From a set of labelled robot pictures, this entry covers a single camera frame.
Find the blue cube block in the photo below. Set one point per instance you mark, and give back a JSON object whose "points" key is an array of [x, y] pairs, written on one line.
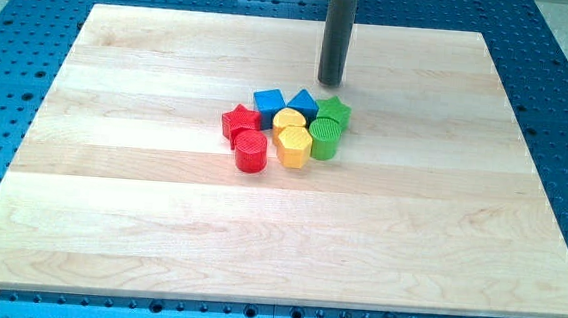
{"points": [[268, 103]]}

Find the light wooden board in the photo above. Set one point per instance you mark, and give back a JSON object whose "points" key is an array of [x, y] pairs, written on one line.
{"points": [[125, 185]]}

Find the red cylinder block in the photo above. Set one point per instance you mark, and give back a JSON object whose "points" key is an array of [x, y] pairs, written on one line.
{"points": [[250, 151]]}

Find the blue triangle block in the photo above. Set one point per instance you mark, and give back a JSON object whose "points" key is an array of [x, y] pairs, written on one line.
{"points": [[303, 103]]}

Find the yellow heart block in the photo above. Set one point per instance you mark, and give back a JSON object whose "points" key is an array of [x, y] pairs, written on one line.
{"points": [[284, 118]]}

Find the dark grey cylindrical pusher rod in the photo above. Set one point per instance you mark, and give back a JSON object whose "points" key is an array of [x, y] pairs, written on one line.
{"points": [[340, 19]]}

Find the green cylinder block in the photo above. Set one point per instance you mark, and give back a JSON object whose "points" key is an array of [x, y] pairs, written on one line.
{"points": [[325, 133]]}

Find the yellow hexagon block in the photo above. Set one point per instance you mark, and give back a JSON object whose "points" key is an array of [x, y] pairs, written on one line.
{"points": [[294, 147]]}

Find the red star block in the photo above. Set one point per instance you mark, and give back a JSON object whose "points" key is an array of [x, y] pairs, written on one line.
{"points": [[240, 119]]}

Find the green star block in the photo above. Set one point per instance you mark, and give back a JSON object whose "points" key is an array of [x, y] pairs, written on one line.
{"points": [[333, 108]]}

